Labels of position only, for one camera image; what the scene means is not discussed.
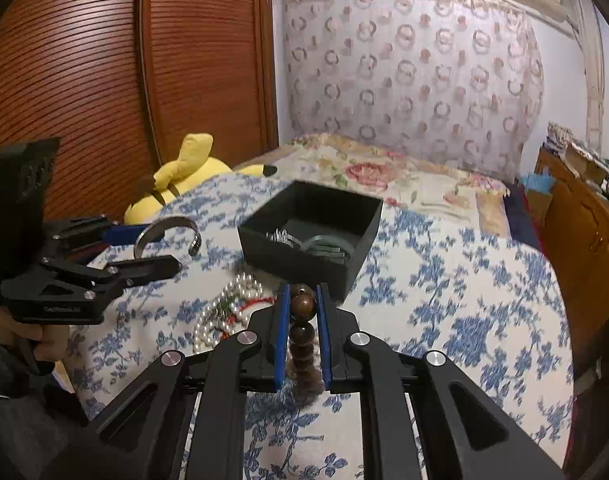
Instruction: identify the silver cuff bangle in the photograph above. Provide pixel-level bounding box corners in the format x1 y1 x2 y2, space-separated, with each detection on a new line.
133 214 204 261

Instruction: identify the white pearl necklace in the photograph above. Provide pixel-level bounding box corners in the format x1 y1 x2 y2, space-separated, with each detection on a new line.
191 273 266 354

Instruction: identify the dark wooden bead bracelet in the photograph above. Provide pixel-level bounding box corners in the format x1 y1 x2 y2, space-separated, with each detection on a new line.
285 283 327 401

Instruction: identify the black square jewelry box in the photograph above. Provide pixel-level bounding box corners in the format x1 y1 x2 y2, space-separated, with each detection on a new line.
238 181 383 301

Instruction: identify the person's left hand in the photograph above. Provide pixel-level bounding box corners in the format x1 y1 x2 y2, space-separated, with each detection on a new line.
0 307 70 362

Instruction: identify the yellow Pikachu plush toy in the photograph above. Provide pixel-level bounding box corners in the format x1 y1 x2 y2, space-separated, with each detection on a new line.
123 133 289 226

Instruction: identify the brown louvered wardrobe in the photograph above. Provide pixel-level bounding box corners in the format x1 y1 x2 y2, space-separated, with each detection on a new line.
0 0 278 220

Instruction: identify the green jade bangle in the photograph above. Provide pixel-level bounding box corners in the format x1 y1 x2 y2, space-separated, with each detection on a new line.
300 234 355 260

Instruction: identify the wooden sideboard cabinet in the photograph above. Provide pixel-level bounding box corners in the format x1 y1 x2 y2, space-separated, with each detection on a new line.
535 148 609 375

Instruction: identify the blue gift bag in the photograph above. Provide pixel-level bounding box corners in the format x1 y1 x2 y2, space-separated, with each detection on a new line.
519 172 556 194

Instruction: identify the cardboard box on cabinet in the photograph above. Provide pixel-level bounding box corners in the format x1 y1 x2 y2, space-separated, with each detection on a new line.
563 141 609 185

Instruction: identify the pink circle patterned curtain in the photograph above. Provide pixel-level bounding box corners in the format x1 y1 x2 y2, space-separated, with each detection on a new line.
280 0 544 180

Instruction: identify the cream side curtain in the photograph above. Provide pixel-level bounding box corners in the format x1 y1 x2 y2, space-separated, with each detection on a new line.
570 0 605 154

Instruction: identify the red coral bead bracelet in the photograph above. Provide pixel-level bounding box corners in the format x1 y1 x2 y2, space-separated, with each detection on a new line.
218 294 276 336

